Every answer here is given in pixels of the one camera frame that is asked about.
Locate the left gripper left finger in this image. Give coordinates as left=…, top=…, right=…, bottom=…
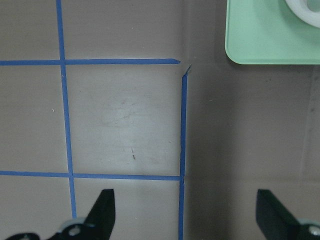
left=4, top=188, right=117, bottom=240

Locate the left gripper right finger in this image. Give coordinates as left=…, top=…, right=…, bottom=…
left=255, top=189, right=320, bottom=240

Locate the white round plate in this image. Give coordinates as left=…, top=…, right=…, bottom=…
left=285, top=0, right=320, bottom=29

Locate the light green plastic tray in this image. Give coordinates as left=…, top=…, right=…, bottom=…
left=225, top=0, right=320, bottom=65

